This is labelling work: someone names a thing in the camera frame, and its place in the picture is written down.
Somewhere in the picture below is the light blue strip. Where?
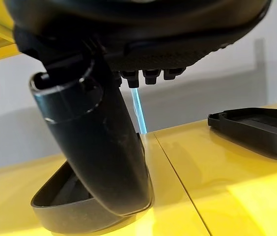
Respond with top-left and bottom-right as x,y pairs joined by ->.
129,87 -> 147,135

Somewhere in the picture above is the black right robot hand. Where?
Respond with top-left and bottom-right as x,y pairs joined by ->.
2,0 -> 272,217

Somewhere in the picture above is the yellow shelf board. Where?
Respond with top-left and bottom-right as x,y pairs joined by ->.
154,103 -> 277,236
0,133 -> 213,236

